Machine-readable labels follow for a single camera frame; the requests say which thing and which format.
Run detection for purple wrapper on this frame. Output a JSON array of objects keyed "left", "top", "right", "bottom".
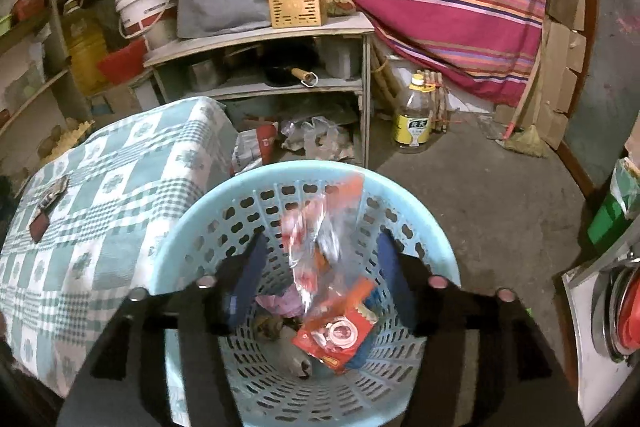
[{"left": 255, "top": 292, "right": 306, "bottom": 320}]

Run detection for light blue plastic basket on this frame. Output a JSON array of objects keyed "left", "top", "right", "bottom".
[{"left": 149, "top": 159, "right": 461, "bottom": 427}]

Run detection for grey wooden cabinet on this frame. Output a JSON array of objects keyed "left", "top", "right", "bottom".
[{"left": 142, "top": 12, "right": 376, "bottom": 168}]

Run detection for red plastic basin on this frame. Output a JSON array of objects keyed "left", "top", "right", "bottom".
[{"left": 97, "top": 39, "right": 148, "bottom": 85}]

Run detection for yellow egg tray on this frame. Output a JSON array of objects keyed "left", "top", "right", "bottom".
[{"left": 50, "top": 117, "right": 96, "bottom": 158}]

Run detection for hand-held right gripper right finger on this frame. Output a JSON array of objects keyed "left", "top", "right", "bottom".
[{"left": 375, "top": 229, "right": 586, "bottom": 427}]

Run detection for red white packet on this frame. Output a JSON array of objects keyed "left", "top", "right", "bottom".
[{"left": 231, "top": 122, "right": 278, "bottom": 178}]

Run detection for crumpled grey wrapper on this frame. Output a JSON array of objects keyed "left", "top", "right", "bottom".
[{"left": 272, "top": 327, "right": 321, "bottom": 380}]

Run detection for clear red printed wrapper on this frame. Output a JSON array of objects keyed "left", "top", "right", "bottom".
[{"left": 280, "top": 172, "right": 366, "bottom": 323}]

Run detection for straw broom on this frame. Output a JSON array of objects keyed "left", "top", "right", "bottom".
[{"left": 500, "top": 57, "right": 548, "bottom": 158}]

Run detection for bundle of wooden sticks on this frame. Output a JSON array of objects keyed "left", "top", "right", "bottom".
[{"left": 420, "top": 69, "right": 448, "bottom": 135}]

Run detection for green box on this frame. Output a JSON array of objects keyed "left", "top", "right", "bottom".
[{"left": 587, "top": 157, "right": 640, "bottom": 248}]

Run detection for pan with wooden handle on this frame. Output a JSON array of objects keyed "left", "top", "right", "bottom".
[{"left": 265, "top": 62, "right": 321, "bottom": 88}]

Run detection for dark foil wrapper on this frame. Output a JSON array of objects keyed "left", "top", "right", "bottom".
[{"left": 40, "top": 177, "right": 70, "bottom": 210}]

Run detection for green white checked tablecloth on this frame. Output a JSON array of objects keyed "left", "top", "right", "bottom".
[{"left": 0, "top": 97, "right": 238, "bottom": 400}]

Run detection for metal basin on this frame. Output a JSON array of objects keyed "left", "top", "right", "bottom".
[{"left": 592, "top": 252, "right": 640, "bottom": 363}]

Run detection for yellow chopstick holder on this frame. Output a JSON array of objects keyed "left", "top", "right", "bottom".
[{"left": 267, "top": 0, "right": 328, "bottom": 29}]

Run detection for red plastic basket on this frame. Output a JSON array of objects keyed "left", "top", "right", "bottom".
[{"left": 12, "top": 0, "right": 48, "bottom": 20}]

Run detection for crumpled clear plastic bags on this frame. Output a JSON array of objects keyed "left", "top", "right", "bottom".
[{"left": 280, "top": 114, "right": 358, "bottom": 162}]

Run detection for cardboard sheets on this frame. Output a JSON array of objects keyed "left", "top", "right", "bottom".
[{"left": 492, "top": 0, "right": 588, "bottom": 152}]

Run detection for cardboard box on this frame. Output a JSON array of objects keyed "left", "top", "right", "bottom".
[{"left": 87, "top": 84, "right": 151, "bottom": 118}]

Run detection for wooden wall shelf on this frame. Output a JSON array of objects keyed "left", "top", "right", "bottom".
[{"left": 0, "top": 0, "right": 166, "bottom": 158}]

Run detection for white plastic bucket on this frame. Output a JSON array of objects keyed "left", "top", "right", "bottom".
[{"left": 115, "top": 0, "right": 178, "bottom": 50}]

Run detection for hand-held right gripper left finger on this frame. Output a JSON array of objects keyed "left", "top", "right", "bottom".
[{"left": 56, "top": 232, "right": 271, "bottom": 427}]

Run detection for large yellow oil jug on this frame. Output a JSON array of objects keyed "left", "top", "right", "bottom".
[{"left": 62, "top": 0, "right": 108, "bottom": 95}]

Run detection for metal cup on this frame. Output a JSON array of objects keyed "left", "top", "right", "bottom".
[{"left": 187, "top": 59, "right": 226, "bottom": 92}]

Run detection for yellow label oil bottle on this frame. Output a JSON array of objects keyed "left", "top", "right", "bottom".
[{"left": 392, "top": 74, "right": 441, "bottom": 154}]

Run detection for maroon scouring pad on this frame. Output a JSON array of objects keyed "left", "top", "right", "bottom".
[{"left": 29, "top": 207, "right": 51, "bottom": 244}]

